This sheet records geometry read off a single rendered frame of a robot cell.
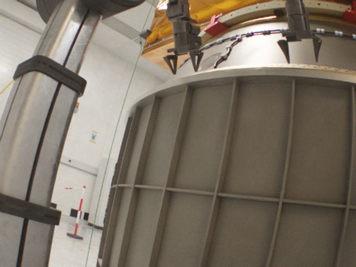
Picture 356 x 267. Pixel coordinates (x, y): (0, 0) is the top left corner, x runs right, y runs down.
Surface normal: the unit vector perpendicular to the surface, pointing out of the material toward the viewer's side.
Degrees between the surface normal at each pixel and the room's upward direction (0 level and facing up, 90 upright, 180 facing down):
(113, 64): 90
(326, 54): 62
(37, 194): 90
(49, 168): 90
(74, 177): 90
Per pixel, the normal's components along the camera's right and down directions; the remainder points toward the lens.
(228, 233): -0.50, -0.32
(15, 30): 0.69, -0.04
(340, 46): -0.11, -0.71
